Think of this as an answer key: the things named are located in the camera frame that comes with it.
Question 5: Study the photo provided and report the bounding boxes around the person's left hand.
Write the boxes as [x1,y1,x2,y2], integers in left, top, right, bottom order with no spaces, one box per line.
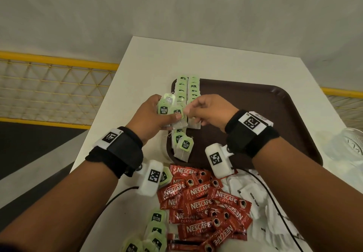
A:
[126,94,183,146]

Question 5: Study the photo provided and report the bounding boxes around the person's right hand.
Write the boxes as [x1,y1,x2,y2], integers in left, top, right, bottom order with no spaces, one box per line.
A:
[183,94,240,133]

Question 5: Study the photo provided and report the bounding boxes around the handful of tea bags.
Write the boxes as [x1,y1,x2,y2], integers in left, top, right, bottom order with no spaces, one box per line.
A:
[157,93,188,130]

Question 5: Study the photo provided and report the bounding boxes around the brown tray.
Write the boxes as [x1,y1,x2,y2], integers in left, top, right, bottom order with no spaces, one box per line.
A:
[165,78,324,172]

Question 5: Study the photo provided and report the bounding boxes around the pile of red Nescafe sachets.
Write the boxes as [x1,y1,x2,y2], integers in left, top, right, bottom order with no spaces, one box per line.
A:
[157,164,253,252]

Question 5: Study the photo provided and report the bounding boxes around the pile of white sugar sachets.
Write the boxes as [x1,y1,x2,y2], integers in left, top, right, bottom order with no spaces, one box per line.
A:
[226,171,306,252]

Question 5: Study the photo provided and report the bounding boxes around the pile of green tea bags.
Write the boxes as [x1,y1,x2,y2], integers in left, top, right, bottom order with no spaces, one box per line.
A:
[122,166,174,252]

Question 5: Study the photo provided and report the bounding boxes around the clear patterned glass cup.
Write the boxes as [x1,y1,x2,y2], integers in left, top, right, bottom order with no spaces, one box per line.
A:
[324,127,363,164]

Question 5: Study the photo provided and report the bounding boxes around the person's left forearm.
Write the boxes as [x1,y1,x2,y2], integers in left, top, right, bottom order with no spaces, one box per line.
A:
[0,161,119,252]

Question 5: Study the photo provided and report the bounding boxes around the person's right forearm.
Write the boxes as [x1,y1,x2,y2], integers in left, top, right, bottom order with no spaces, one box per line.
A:
[251,137,363,252]

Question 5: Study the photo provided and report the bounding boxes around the black left wristband with markers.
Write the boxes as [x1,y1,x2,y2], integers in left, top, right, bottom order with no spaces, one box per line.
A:
[85,126,144,179]

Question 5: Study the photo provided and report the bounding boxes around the black wristband with markers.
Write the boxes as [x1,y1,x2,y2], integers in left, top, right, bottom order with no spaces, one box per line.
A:
[225,109,280,159]
[85,126,144,179]

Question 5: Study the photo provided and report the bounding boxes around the black right wristband with markers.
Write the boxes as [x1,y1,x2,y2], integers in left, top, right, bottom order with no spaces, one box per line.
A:
[225,109,280,159]

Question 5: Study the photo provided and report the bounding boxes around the yellow mesh railing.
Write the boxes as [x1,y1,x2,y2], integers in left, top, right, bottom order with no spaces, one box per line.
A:
[321,87,363,130]
[0,51,119,130]

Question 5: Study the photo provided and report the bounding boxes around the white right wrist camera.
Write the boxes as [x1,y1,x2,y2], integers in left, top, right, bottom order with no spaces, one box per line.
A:
[205,142,234,179]

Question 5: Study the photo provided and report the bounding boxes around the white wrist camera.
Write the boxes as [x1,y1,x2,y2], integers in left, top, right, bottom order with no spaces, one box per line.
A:
[205,142,234,179]
[136,159,164,197]

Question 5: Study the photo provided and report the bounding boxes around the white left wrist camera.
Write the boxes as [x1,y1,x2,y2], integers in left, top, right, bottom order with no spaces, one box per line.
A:
[136,159,164,197]

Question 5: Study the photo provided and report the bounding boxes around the black left camera cable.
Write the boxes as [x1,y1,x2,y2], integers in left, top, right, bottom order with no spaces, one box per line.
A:
[96,186,140,218]

